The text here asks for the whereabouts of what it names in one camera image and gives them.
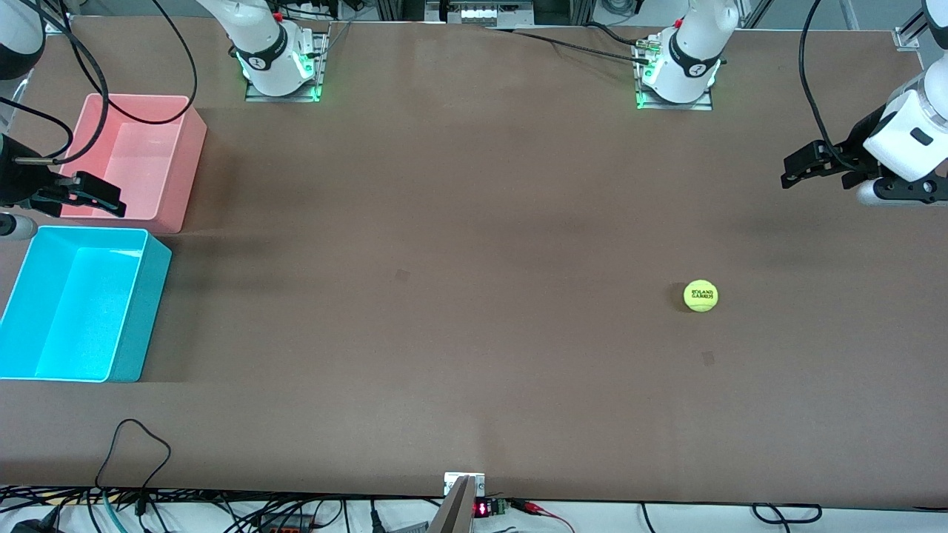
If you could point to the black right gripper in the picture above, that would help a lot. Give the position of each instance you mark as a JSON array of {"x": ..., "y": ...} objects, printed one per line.
[{"x": 15, "y": 181}]

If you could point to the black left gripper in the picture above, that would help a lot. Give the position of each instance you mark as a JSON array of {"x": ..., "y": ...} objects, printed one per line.
[{"x": 858, "y": 146}]

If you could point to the yellow tennis ball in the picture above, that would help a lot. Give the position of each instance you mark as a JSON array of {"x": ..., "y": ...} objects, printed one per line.
[{"x": 701, "y": 296}]

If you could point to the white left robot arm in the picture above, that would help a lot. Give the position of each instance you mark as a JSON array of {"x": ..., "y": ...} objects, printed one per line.
[{"x": 692, "y": 44}]

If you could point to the pink plastic bin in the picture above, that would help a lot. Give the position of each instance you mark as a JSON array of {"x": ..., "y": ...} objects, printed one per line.
[{"x": 141, "y": 170}]

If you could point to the blue plastic bin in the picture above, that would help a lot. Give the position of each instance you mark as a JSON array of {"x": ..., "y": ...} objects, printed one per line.
[{"x": 74, "y": 311}]

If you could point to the black box with white lights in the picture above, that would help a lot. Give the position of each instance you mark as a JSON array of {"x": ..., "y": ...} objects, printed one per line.
[{"x": 481, "y": 13}]

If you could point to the red and black clip leads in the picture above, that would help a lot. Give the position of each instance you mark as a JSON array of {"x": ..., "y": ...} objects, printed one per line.
[{"x": 529, "y": 507}]

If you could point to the circuit board with red display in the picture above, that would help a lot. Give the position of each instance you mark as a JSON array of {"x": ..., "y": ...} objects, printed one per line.
[{"x": 483, "y": 509}]

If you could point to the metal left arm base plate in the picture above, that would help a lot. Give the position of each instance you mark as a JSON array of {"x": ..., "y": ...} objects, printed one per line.
[{"x": 703, "y": 105}]

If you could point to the metal table corner bracket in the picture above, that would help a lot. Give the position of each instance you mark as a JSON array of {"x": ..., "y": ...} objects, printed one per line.
[{"x": 907, "y": 38}]

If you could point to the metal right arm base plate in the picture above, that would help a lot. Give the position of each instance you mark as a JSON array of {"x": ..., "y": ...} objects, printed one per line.
[{"x": 321, "y": 55}]

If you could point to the grey metal camera mount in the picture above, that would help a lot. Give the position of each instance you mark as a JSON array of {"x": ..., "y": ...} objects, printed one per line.
[{"x": 455, "y": 511}]

